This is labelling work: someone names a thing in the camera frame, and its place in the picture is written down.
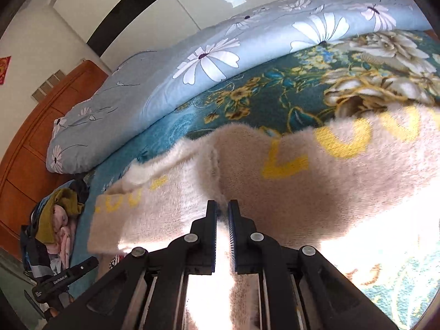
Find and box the orange wooden headboard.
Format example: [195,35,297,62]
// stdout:
[0,60,108,260]

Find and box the olive green knit garment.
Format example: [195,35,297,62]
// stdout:
[36,188,84,244]

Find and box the light blue daisy quilt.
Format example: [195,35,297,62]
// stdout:
[45,0,430,174]

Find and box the white black-striped wardrobe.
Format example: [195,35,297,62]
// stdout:
[54,0,276,70]

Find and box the red wall decoration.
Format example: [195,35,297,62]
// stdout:
[0,56,11,85]

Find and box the black garment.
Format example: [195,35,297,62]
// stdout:
[20,179,89,279]

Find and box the wall switch panel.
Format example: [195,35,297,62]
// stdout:
[31,70,66,103]

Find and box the teal floral bed blanket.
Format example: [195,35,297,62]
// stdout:
[68,30,440,330]

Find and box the pink fleece garment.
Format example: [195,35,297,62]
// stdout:
[45,205,76,270]

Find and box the beige fuzzy patterned sweater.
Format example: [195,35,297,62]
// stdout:
[87,106,439,329]

